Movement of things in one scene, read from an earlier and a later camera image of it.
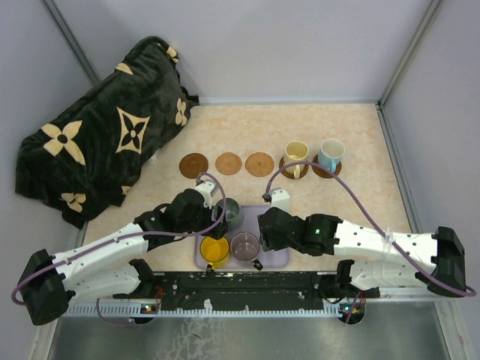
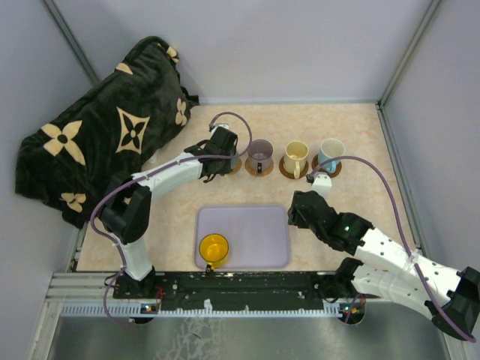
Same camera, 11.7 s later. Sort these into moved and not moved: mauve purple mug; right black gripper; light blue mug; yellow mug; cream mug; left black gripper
Moved: left black gripper; mauve purple mug; right black gripper
Not moved: light blue mug; cream mug; yellow mug
